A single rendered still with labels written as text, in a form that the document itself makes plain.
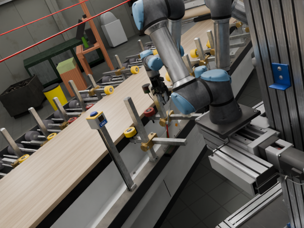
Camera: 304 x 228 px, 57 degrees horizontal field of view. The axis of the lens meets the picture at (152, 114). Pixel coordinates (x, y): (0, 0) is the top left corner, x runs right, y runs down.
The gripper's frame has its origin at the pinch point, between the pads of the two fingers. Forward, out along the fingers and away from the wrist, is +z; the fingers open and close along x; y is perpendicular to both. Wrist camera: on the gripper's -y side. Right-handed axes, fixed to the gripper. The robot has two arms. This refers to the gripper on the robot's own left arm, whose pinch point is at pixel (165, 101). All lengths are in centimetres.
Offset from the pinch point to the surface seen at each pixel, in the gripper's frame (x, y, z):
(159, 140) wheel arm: -5.9, 19.2, 16.6
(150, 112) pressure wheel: -17.2, -10.5, 10.3
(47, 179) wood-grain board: -72, 49, 11
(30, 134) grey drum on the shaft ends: -152, -33, 16
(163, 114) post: -5.5, -3.3, 10.8
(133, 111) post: -14.1, 20.4, -7.4
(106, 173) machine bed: -42, 34, 24
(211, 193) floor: 3, -18, 101
